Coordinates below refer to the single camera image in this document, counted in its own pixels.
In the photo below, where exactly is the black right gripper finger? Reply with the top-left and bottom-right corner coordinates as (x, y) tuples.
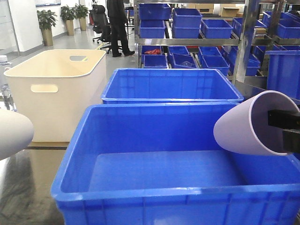
(268, 110), (300, 129)
(283, 129), (300, 153)

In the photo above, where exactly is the lavender plastic cup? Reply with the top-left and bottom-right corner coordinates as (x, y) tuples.
(213, 90), (300, 156)

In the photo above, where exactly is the beige plastic cup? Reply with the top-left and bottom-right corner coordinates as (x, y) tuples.
(0, 109), (34, 160)

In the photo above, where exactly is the far blue plastic bin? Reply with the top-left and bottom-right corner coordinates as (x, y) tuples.
(101, 68), (244, 104)

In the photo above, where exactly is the blue plastic bin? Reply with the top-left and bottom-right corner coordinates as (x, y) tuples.
(51, 102), (300, 225)
(101, 68), (244, 104)

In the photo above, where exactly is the near blue plastic bin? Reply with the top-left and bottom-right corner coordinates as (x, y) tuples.
(51, 102), (300, 225)

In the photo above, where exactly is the cream plastic storage bin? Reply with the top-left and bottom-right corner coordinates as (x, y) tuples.
(4, 49), (107, 142)

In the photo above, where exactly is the metal shelving rack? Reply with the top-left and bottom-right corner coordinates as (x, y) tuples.
(134, 0), (300, 84)

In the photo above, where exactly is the person in black clothes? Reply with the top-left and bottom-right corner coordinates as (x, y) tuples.
(107, 0), (135, 57)

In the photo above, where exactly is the black office chair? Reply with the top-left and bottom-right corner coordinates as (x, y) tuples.
(90, 5), (111, 43)

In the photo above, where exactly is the potted plant gold pot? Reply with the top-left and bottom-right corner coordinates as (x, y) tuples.
(37, 10), (57, 46)

